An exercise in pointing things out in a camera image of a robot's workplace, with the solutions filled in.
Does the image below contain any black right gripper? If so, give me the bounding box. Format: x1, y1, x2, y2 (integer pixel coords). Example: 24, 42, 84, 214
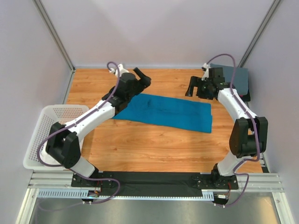
184, 77, 212, 101

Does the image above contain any blue t shirt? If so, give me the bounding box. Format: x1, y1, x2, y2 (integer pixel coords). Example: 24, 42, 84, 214
114, 94, 213, 133

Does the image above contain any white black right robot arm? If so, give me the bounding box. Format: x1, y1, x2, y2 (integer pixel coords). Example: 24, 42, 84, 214
186, 64, 268, 189

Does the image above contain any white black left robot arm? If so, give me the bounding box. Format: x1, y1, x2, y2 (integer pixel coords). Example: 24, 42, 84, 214
45, 64, 151, 187

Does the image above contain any white plastic laundry basket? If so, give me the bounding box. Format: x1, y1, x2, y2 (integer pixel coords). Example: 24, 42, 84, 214
23, 105, 89, 171

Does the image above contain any white t shirt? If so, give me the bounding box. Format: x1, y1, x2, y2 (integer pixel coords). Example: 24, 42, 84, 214
40, 151, 60, 166

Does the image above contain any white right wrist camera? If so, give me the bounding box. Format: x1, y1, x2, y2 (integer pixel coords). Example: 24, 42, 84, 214
201, 63, 210, 81

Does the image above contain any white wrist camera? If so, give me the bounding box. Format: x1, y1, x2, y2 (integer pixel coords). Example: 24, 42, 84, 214
108, 64, 129, 77
201, 63, 210, 81

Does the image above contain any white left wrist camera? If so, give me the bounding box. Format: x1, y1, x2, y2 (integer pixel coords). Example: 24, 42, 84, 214
108, 64, 129, 77

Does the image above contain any right aluminium corner post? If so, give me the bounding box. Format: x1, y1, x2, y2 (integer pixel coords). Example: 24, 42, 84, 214
238, 0, 283, 68

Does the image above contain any aluminium corner post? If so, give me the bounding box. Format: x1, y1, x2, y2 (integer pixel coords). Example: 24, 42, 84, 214
238, 0, 283, 68
33, 0, 75, 72

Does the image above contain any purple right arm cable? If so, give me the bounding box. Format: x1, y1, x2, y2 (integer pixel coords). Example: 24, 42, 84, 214
205, 53, 260, 208

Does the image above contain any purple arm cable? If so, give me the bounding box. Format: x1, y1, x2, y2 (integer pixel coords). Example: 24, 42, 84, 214
37, 61, 122, 206
205, 53, 260, 208

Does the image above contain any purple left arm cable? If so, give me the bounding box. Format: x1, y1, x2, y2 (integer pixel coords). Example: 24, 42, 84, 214
37, 61, 122, 206

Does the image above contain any left aluminium corner post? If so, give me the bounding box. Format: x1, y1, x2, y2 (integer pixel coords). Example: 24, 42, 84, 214
33, 0, 75, 72

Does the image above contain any slotted grey cable duct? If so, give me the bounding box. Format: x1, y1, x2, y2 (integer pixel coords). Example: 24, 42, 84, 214
36, 189, 214, 202

